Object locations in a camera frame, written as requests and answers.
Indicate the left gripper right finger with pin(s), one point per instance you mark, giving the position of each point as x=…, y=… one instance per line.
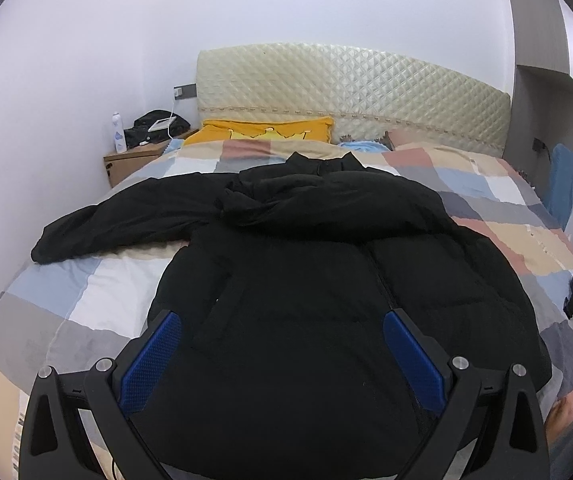
x=498, y=407

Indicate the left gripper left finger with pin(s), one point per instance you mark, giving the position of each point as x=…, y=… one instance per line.
x=54, y=442

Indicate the black puffer jacket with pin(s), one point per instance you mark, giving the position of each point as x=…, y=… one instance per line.
x=282, y=282

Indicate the blue towel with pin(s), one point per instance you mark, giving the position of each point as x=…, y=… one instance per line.
x=559, y=198

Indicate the checkered patchwork quilt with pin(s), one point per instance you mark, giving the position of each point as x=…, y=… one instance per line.
x=73, y=313

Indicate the light blue pillow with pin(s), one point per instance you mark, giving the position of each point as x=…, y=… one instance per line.
x=365, y=146

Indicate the wooden nightstand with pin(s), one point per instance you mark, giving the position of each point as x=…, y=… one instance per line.
x=119, y=166

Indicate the cream quilted headboard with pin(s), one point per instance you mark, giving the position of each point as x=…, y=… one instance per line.
x=366, y=93

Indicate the white spray bottle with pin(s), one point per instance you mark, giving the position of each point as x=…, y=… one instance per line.
x=119, y=134

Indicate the yellow pillow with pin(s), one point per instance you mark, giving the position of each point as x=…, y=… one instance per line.
x=318, y=129

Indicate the black bag on nightstand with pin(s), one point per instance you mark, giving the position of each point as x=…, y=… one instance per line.
x=155, y=127

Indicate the grey wall cabinet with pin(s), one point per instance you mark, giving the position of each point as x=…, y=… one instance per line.
x=542, y=100

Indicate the wall power outlet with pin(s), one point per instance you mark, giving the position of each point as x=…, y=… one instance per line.
x=185, y=91

